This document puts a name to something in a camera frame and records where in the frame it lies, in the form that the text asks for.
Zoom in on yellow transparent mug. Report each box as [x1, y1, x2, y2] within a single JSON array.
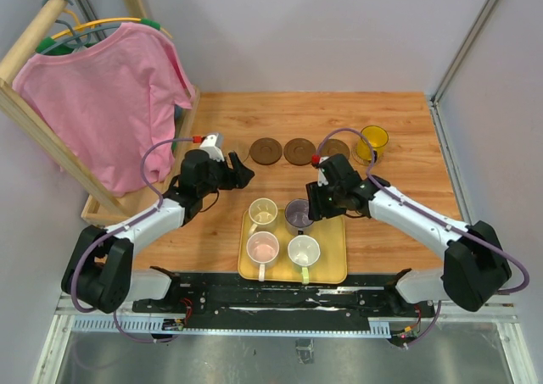
[[361, 125, 389, 147]]

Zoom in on grey-green hanger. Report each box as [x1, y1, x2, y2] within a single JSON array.
[[35, 8, 122, 55]]

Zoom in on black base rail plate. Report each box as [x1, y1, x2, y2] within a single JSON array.
[[125, 273, 434, 332]]

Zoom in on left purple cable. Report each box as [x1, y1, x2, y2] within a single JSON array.
[[70, 136, 203, 345]]

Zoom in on brown coaster top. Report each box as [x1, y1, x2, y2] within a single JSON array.
[[249, 137, 283, 165]]

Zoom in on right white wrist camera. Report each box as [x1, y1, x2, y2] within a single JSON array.
[[316, 156, 329, 187]]

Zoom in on aluminium frame rails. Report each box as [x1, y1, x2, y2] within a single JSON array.
[[65, 281, 518, 341]]

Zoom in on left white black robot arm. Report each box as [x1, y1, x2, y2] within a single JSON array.
[[61, 149, 255, 314]]

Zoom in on yellow hanger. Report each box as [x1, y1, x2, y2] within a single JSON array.
[[52, 0, 172, 40]]

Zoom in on wooden clothes rack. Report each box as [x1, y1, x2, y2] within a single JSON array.
[[1, 0, 200, 225]]

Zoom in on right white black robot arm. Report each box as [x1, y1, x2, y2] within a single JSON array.
[[305, 154, 512, 312]]

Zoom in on woven rattan coaster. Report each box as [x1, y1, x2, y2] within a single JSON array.
[[351, 140, 385, 166], [225, 140, 249, 163]]

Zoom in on pink t-shirt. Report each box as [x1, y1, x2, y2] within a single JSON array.
[[12, 23, 194, 197]]

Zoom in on pink mug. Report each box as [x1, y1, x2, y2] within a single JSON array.
[[246, 231, 280, 281]]

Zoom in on cream mug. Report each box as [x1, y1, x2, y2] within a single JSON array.
[[248, 198, 279, 236]]

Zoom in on purple mug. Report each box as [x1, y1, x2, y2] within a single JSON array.
[[284, 198, 314, 236]]

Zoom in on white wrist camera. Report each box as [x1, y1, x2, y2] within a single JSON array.
[[316, 156, 329, 187], [199, 132, 225, 162]]

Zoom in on white green-handled mug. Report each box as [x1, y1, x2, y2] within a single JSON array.
[[288, 235, 321, 285]]

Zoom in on brown coaster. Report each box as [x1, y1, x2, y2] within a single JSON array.
[[283, 138, 316, 166], [319, 138, 350, 159], [249, 137, 283, 165]]

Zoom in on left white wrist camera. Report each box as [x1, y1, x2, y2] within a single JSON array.
[[199, 132, 225, 162]]

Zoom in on yellow plastic tray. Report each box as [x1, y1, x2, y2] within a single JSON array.
[[238, 209, 348, 285]]

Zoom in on brown coaster bottom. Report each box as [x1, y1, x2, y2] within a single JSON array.
[[283, 138, 316, 166]]

